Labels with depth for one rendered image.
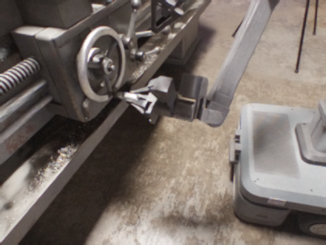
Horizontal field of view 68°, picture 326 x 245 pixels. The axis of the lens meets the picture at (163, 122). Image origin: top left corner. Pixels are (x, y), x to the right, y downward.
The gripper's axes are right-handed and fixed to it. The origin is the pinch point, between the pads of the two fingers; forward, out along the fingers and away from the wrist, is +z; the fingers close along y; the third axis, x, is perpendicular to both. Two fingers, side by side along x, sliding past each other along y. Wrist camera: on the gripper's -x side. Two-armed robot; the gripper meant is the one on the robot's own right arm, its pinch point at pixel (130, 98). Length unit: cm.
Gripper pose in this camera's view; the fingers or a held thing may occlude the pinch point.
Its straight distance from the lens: 72.0
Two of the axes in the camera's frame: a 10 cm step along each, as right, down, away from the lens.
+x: 1.7, 4.8, 8.6
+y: -3.5, 8.5, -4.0
